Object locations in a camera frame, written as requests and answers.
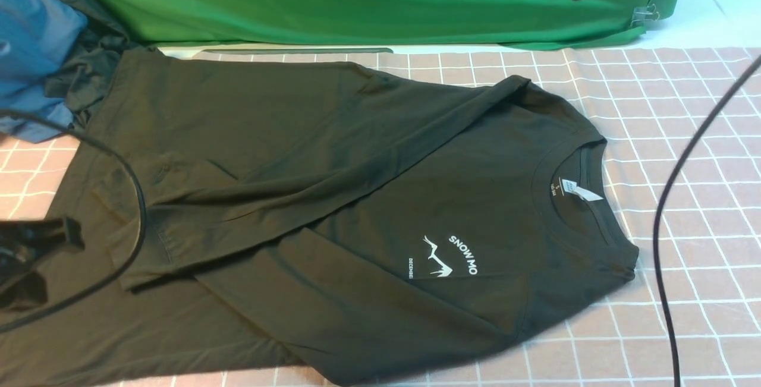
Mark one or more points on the dark navy crumpled garment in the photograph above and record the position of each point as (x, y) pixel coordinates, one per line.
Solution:
(91, 63)

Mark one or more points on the metal binder clip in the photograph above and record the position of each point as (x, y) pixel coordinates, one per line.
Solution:
(644, 14)

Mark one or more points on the green backdrop cloth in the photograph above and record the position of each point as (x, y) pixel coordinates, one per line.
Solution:
(523, 24)

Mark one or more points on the pink checkered tablecloth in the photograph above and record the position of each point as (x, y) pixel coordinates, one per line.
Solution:
(684, 191)

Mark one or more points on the blue garment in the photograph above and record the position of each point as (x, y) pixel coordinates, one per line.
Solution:
(36, 37)

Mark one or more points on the gray long-sleeved shirt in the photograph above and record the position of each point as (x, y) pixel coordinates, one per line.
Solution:
(334, 216)

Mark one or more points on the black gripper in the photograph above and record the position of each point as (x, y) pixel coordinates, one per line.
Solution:
(25, 244)

